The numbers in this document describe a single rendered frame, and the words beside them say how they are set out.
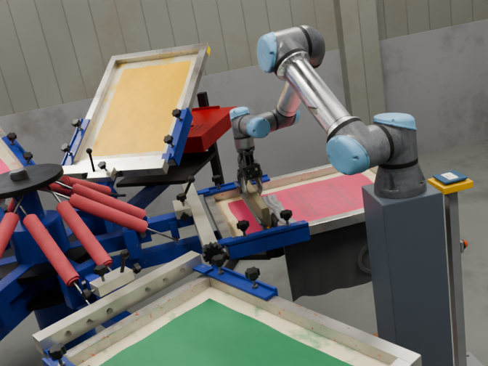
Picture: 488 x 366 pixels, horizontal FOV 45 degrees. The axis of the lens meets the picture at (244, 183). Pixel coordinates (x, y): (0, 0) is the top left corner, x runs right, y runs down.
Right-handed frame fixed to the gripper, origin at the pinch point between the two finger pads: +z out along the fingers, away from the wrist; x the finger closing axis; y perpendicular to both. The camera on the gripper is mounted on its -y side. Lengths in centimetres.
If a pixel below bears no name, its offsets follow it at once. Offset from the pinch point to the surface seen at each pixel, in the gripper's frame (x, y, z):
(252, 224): -3.7, 7.8, 9.4
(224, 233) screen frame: -16.0, 18.0, 5.9
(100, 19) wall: -50, -285, -65
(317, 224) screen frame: 16.4, 29.4, 6.3
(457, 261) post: 78, 14, 46
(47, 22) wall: -90, -287, -71
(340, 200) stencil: 33.4, 6.5, 9.5
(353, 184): 44.6, -7.3, 9.5
